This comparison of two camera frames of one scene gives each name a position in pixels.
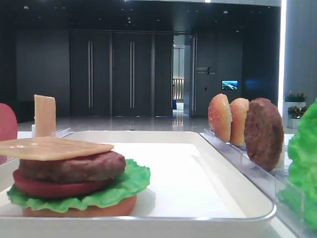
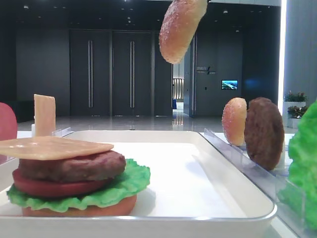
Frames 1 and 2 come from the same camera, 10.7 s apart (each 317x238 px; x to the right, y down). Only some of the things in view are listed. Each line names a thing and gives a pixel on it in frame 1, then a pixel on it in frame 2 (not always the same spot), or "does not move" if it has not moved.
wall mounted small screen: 229,85 does not move
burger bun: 220,117 -> 178,25
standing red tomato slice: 8,123 does not move
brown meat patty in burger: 104,165 does not move
